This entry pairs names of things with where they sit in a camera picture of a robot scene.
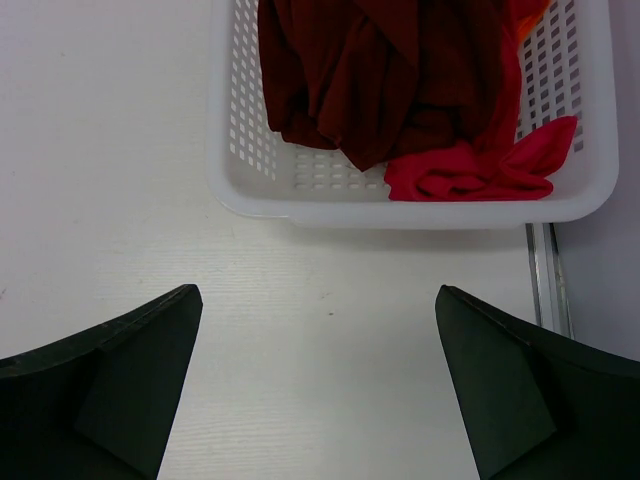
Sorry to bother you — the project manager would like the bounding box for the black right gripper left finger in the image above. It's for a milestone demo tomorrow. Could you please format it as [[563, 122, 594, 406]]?
[[1, 284, 203, 479]]

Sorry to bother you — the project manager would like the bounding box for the white plastic laundry basket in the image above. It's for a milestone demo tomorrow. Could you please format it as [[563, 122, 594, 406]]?
[[206, 1, 619, 230]]

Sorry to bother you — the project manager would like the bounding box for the dark maroon t shirt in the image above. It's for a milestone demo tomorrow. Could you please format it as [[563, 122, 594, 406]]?
[[257, 0, 508, 170]]

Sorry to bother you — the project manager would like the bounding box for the aluminium table edge rail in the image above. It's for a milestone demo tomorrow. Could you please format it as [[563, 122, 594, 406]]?
[[526, 224, 575, 339]]

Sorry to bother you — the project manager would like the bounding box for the crimson pink t shirt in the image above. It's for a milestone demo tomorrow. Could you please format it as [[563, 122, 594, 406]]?
[[384, 31, 578, 202]]

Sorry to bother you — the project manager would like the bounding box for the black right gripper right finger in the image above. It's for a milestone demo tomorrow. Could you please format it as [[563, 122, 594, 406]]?
[[435, 286, 639, 479]]

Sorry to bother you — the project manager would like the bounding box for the orange t shirt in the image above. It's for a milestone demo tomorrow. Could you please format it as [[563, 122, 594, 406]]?
[[513, 0, 551, 43]]

